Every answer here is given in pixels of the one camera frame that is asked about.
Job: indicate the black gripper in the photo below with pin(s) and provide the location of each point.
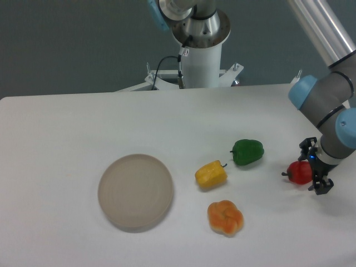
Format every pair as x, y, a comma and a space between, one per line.
321, 164

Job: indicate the red toy pepper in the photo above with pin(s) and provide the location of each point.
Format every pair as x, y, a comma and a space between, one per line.
299, 172

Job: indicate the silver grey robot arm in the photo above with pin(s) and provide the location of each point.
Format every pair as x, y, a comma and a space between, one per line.
329, 104

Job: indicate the green toy pepper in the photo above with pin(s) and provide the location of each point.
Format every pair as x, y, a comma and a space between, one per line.
247, 151

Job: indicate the yellow toy pepper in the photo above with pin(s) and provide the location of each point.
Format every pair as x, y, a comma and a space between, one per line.
211, 174

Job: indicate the orange knotted bread roll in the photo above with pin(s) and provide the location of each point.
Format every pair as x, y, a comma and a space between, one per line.
225, 218

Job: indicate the beige round plate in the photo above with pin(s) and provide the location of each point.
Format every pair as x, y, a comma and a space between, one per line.
135, 192

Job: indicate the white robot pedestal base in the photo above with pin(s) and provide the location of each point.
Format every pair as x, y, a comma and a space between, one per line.
200, 68

